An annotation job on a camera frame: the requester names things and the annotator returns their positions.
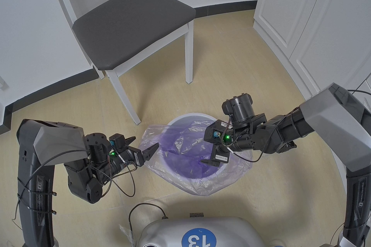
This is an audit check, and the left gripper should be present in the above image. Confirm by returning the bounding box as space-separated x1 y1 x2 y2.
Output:
111 136 160 176

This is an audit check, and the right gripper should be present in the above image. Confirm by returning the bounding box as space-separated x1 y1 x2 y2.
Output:
201 142 230 168

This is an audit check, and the purple plastic bag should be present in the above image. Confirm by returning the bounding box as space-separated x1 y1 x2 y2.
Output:
139 118 253 198

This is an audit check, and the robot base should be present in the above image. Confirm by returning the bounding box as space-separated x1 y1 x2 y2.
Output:
141 212 262 247

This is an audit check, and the white trash bin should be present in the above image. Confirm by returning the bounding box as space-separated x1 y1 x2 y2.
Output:
162 113 233 183

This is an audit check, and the clear plastic wrapper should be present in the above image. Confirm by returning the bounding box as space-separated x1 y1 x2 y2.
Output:
119 222 137 245

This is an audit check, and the white chair with grey seat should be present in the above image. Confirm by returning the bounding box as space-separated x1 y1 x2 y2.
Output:
43 0 197 125

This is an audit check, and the white wardrobe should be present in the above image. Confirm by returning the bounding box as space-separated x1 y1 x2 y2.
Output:
253 0 371 103

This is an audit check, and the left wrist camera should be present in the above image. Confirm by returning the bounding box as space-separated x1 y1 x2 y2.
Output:
109 133 126 151

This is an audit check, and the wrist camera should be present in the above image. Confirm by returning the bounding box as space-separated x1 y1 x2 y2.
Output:
204 120 233 145
109 133 126 151

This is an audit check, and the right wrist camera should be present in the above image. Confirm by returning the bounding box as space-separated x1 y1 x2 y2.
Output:
204 120 233 145

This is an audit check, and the black cable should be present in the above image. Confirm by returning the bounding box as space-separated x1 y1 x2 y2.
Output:
111 164 137 198
128 203 169 230
228 147 264 163

